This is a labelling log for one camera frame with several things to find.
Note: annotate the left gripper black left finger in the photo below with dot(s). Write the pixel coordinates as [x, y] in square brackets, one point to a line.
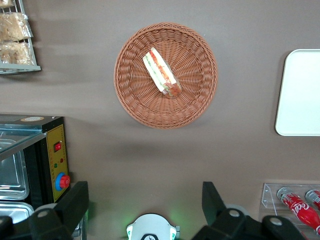
[62, 212]

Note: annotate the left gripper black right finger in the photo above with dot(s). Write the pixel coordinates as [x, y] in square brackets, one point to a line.
[225, 225]

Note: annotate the triangle sandwich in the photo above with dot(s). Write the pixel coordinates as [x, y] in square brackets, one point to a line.
[160, 71]

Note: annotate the round brown wicker basket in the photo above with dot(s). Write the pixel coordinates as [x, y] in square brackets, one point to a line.
[190, 100]

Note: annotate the cream plastic serving tray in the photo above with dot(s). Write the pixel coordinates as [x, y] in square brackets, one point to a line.
[300, 95]

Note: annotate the red knob on blue base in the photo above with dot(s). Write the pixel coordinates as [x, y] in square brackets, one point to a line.
[63, 181]

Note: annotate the stainless steel warmer pan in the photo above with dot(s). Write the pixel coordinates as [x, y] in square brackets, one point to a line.
[10, 175]
[15, 211]

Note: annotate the clear acrylic bottle rack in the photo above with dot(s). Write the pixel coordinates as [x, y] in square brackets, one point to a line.
[268, 200]

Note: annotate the black food warmer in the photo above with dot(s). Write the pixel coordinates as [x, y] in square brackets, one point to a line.
[37, 160]

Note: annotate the red cola bottle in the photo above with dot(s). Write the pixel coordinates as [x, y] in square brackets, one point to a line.
[313, 197]
[300, 208]

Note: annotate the clear bag of rice snacks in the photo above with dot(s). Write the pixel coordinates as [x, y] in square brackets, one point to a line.
[12, 26]
[15, 52]
[5, 3]

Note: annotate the red rocker switch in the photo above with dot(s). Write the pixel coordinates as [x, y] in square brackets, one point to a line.
[58, 147]

